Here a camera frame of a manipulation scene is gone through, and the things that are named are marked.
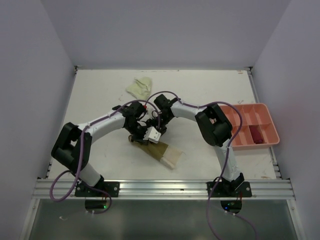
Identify olive and cream underwear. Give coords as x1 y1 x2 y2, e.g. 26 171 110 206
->
128 135 183 170

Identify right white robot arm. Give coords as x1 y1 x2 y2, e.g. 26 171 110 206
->
153 91 245 197

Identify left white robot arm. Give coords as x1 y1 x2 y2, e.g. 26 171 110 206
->
51 101 146 197

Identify pale green underwear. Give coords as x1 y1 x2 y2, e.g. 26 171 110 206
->
125 77 153 100

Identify dark red rolled underwear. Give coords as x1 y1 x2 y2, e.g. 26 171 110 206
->
249 125 264 144

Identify pink divided tray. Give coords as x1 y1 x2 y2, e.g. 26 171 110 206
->
232 103 280 151

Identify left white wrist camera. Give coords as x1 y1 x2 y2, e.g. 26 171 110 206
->
143 126 162 144

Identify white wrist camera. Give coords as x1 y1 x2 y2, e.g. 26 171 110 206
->
143 104 155 116
143 126 162 144

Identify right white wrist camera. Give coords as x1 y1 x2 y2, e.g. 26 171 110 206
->
143 104 155 116

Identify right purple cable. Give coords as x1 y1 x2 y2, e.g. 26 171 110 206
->
144 90 258 240

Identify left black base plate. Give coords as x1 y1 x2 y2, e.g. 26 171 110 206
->
74 181 120 198

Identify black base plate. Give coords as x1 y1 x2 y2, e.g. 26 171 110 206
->
206 173 253 198
74 181 120 198

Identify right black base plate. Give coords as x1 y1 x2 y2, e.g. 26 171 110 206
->
206 173 253 198

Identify aluminium mounting rail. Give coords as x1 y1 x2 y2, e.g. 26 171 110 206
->
31 177 295 200

